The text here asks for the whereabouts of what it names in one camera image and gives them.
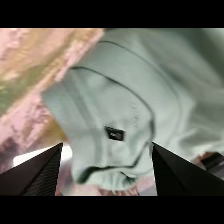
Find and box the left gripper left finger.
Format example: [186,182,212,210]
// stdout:
[0,142,64,197]

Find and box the pale green shirt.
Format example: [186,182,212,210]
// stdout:
[40,27,224,192]

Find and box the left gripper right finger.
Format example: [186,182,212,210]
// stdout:
[151,141,224,197]

